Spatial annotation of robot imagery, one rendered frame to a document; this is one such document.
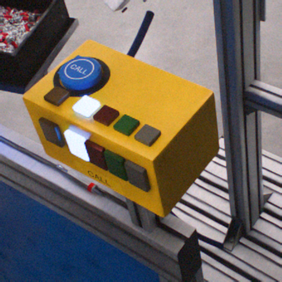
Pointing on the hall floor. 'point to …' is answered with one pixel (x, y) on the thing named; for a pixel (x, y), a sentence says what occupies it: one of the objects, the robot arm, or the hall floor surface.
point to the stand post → (235, 19)
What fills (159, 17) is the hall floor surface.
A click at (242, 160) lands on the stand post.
